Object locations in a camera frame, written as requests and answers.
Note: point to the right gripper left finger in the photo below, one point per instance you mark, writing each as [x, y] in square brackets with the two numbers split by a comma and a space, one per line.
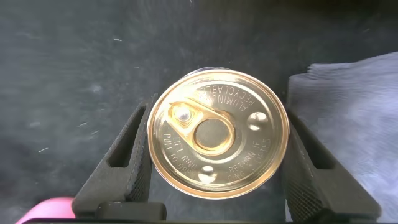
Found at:
[124, 174]

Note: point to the grey towel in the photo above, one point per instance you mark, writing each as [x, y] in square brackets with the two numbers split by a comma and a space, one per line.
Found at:
[357, 124]

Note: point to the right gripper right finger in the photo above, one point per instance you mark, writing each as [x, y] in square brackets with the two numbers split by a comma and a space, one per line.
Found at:
[317, 193]

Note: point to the pink saucepan dark inside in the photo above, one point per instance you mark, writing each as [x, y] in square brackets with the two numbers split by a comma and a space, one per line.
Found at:
[46, 211]

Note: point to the tin can gold lid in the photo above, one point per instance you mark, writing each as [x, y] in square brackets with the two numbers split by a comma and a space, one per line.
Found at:
[217, 133]

